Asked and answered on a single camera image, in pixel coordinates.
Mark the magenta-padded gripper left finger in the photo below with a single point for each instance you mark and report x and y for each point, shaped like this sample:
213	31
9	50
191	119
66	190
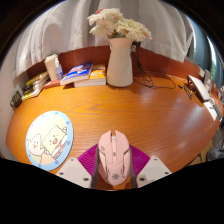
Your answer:
75	171

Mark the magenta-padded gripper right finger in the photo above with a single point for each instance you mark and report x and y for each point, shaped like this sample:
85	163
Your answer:
153	171

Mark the pink computer mouse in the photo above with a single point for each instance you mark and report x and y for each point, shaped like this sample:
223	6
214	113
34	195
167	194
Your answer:
114	158

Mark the round cartoon print mouse pad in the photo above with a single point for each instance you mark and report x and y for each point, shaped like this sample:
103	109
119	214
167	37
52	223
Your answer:
49	140

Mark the white paper sheet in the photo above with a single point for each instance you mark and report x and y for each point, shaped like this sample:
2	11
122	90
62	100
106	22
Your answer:
210	111

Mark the yellow and white book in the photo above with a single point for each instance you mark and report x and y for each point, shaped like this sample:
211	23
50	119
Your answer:
31	94

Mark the thin red book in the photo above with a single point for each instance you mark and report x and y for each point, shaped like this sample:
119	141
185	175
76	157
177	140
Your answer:
51	84

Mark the dark book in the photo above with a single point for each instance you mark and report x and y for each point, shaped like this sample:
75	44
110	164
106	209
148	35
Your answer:
35	86

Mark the silver laptop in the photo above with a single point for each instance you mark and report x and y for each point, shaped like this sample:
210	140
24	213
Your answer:
199	87

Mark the yellow and black book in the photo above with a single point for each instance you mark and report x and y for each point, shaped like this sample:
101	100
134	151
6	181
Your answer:
36	79

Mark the small clear spray bottle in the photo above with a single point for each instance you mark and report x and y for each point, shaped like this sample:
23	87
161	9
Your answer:
59	71

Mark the white tumbler cup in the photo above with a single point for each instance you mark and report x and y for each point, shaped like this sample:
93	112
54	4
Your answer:
50	68

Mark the white ceramic vase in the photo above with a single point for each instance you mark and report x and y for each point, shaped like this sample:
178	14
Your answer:
120	65

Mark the window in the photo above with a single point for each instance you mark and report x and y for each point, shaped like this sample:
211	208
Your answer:
208	56

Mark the white curtain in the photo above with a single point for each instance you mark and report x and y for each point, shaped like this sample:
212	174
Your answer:
60	30

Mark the white flower bouquet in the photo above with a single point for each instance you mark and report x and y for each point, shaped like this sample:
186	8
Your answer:
120	25

